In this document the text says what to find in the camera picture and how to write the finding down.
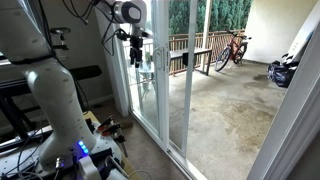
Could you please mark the red bicycle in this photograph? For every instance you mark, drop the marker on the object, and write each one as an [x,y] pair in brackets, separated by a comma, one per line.
[233,46]

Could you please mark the black camera on mount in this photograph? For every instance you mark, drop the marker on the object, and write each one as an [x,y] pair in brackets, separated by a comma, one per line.
[60,30]

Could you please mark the wooden balcony railing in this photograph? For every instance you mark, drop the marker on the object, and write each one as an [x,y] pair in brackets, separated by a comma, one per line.
[220,40]

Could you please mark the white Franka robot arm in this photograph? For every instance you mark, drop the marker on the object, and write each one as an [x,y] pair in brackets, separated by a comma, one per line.
[56,93]

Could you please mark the round glass patio table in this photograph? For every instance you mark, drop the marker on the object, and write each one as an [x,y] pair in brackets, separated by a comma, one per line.
[146,68]

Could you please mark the grey robot mounting plate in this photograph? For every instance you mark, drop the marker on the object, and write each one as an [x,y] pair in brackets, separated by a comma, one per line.
[106,146]

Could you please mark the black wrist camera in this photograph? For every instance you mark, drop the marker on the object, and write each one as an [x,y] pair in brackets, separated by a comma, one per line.
[122,35]

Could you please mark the white surfboard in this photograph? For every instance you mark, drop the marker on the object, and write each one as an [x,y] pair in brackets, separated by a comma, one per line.
[305,33]

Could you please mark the black garbage bag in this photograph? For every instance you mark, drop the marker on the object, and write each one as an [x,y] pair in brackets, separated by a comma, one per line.
[280,75]

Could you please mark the small green potted plant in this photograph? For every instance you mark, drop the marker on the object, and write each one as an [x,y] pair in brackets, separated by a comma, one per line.
[149,57]

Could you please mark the white plastic device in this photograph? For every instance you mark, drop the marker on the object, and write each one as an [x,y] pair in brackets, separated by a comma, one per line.
[87,168]

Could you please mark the white screen door frame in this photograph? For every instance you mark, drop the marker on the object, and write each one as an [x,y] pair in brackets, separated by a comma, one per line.
[190,66]

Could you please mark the fixed glass door panel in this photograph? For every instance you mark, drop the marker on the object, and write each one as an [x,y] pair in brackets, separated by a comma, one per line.
[153,33]

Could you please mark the green hedge trees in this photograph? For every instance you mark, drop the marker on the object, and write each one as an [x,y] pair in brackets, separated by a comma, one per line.
[226,13]

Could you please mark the white balcony post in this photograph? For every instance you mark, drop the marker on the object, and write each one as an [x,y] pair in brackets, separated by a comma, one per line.
[206,26]

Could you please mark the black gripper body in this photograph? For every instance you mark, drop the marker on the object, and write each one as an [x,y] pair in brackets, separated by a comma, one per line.
[136,46]

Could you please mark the black keyboard stand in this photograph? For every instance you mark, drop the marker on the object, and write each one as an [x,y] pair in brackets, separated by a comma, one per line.
[11,113]

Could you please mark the black orange bar clamp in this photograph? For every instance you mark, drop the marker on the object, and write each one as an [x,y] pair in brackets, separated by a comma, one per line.
[106,122]
[115,131]

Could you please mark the dark patio bench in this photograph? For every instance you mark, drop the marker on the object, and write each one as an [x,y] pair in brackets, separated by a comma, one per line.
[196,51]

